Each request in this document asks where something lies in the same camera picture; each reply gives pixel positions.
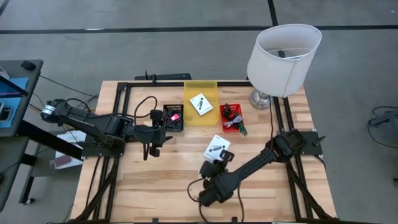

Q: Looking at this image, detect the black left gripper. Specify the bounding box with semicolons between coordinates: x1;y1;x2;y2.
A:
133;109;174;161

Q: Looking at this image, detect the black smartphone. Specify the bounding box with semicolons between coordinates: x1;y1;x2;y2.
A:
0;106;12;122

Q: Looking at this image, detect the white cardboard box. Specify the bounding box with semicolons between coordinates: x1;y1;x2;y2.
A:
55;130;91;170

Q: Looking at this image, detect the white shade table lamp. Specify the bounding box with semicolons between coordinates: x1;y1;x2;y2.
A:
246;24;323;110

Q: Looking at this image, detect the lilac cable bundle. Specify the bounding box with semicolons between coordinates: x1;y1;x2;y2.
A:
223;114;243;129

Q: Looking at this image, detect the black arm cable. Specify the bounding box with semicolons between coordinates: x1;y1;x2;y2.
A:
186;177;246;223
133;95;159;119

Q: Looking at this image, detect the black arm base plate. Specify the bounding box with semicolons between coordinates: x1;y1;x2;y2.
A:
278;130;326;156
81;133;126;157

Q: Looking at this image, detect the grey side desk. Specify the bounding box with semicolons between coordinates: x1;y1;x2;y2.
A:
0;59;85;212

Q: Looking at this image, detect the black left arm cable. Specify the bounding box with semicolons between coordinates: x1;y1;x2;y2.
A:
133;95;159;119

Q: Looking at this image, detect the green cable bundle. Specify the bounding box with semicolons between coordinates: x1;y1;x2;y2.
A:
234;119;249;137

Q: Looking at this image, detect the red slotted plastic basket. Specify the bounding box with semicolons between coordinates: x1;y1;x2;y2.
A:
219;103;244;133

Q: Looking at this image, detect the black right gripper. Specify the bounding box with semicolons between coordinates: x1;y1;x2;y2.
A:
200;149;236;181

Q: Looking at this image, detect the black device with cables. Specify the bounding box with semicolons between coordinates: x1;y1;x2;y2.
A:
368;106;398;149

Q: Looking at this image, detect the yellow translucent plastic bin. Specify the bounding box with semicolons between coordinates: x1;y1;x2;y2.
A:
183;80;219;126

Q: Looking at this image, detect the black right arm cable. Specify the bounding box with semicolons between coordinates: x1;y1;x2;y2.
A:
186;177;246;223

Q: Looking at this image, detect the black slotted plastic basket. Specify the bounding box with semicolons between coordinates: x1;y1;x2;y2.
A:
162;104;185;131

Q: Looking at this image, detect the black antenna device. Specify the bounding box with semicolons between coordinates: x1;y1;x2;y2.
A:
134;70;192;81

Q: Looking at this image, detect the white green acer box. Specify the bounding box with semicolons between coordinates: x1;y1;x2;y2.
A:
203;134;231;162
189;93;214;116

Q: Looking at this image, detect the blue desk mat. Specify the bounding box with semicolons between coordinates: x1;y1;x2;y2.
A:
0;77;29;128

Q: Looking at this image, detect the maroon flat pouch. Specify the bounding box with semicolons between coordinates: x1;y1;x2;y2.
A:
49;154;72;169

